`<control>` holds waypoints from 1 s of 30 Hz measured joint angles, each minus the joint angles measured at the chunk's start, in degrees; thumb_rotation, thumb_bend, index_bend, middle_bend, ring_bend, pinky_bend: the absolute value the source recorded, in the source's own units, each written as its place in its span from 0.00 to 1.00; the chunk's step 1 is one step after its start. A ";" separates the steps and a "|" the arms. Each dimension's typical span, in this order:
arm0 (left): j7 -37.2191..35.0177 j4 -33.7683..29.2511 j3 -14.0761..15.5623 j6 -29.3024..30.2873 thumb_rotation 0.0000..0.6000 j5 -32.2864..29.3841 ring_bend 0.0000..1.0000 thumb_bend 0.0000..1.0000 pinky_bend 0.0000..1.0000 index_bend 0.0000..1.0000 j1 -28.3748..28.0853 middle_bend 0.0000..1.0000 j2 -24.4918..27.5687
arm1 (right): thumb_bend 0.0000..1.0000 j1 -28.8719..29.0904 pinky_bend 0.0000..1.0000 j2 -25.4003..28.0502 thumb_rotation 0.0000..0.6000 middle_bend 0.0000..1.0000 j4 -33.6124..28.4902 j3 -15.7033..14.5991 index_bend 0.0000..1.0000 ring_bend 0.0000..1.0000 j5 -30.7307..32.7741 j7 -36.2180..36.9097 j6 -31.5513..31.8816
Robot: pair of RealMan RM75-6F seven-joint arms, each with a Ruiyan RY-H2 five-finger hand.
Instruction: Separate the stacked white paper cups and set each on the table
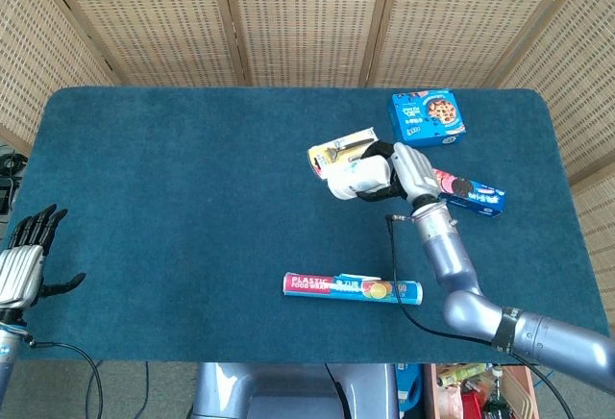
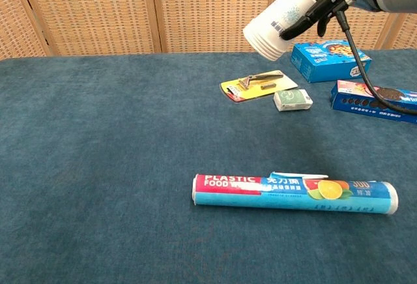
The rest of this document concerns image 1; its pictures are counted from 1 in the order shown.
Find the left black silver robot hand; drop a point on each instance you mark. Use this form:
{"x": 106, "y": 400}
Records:
{"x": 19, "y": 270}

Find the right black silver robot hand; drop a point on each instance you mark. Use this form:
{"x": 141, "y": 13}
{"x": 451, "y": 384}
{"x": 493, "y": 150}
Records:
{"x": 415, "y": 171}

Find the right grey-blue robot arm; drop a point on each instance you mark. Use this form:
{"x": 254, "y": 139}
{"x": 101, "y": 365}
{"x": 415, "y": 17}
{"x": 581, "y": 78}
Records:
{"x": 447, "y": 255}

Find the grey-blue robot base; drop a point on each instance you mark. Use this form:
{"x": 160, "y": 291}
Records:
{"x": 288, "y": 390}

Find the blue chocolate chip cookie box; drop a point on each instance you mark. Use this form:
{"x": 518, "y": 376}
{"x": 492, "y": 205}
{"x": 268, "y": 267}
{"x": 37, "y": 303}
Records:
{"x": 413, "y": 121}

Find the blue pink sandwich cookie box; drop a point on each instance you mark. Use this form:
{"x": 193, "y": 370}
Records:
{"x": 480, "y": 195}

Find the black electronic device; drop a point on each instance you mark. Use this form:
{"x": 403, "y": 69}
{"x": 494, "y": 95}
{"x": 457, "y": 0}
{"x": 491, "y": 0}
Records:
{"x": 7, "y": 193}

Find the razor on yellow blister card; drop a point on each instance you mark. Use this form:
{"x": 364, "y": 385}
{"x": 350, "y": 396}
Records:
{"x": 331, "y": 150}

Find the plastic food wrap box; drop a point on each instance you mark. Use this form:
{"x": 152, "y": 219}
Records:
{"x": 336, "y": 289}

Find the teal table cloth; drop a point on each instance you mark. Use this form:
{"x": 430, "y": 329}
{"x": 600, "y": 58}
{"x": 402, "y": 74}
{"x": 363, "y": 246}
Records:
{"x": 192, "y": 174}

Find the blue plastic container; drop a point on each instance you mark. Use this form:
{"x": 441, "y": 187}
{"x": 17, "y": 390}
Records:
{"x": 408, "y": 385}

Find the wooden crate with snacks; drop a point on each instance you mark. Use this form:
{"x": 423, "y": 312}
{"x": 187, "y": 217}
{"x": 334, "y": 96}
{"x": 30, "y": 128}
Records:
{"x": 521, "y": 385}

